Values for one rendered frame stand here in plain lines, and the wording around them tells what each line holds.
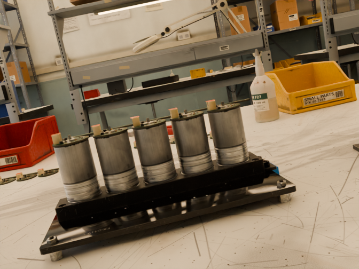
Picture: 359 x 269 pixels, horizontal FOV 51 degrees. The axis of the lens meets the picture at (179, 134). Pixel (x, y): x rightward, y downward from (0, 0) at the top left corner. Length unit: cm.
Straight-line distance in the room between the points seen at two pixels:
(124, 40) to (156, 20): 45
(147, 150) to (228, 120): 6
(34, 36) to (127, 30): 111
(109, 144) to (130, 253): 8
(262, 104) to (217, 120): 26
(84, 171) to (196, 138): 8
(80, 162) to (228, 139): 10
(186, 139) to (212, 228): 7
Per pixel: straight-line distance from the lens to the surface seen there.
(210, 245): 22
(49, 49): 491
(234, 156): 28
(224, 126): 27
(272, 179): 27
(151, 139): 26
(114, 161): 26
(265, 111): 53
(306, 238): 21
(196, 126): 27
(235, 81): 264
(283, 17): 444
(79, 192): 27
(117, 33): 473
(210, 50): 255
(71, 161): 27
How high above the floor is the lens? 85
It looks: 10 degrees down
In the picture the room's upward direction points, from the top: 12 degrees counter-clockwise
